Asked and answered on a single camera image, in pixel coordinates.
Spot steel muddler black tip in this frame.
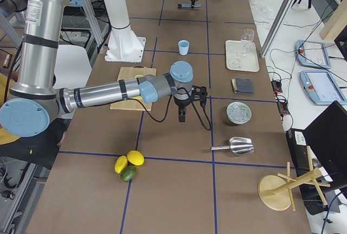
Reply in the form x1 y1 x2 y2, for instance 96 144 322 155
177 4 201 9

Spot light blue plastic cup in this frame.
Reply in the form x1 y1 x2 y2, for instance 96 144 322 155
178 40 190 56

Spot yellow lemon upper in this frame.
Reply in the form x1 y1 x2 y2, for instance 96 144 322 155
126 150 145 166

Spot yellow lemon left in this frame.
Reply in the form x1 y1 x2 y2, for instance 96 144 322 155
114 155 128 174

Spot wooden cup tree stand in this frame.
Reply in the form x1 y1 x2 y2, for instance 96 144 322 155
258 146 330 211

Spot green bowl of ice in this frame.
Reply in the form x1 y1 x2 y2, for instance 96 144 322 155
226 102 252 125

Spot clear wine glass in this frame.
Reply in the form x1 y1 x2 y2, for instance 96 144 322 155
237 28 254 58

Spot grey folded cloth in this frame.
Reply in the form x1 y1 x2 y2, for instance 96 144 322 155
232 77 254 94

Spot wooden cutting board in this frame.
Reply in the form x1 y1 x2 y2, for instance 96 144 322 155
110 66 156 111

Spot steel ice scoop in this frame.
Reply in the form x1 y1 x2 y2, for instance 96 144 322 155
211 136 254 155

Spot cream bear tray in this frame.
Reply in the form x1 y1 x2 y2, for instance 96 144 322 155
225 40 260 73

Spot green lime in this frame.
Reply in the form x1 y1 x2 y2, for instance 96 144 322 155
120 166 137 182

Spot orange power strip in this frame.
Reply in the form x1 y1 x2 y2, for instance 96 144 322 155
271 80 290 118

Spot white chair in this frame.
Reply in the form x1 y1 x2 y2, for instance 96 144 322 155
53 44 92 89

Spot teach pendant far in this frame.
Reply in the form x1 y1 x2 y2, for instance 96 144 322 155
295 40 331 69

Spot teach pendant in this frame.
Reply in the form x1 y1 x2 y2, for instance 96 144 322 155
299 71 346 106
295 40 331 69

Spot teach pendant near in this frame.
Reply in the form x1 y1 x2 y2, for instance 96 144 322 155
299 71 346 106

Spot black monitor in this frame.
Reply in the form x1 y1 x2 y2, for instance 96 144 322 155
286 100 347 216

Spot person in yellow shirt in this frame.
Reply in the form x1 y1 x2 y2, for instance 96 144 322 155
0 71 68 170

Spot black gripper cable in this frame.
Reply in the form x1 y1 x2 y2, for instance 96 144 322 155
135 87 212 132

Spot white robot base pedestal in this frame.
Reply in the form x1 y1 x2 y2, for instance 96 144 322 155
104 0 146 63

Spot aluminium frame post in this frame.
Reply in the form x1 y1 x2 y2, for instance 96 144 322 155
260 0 294 58

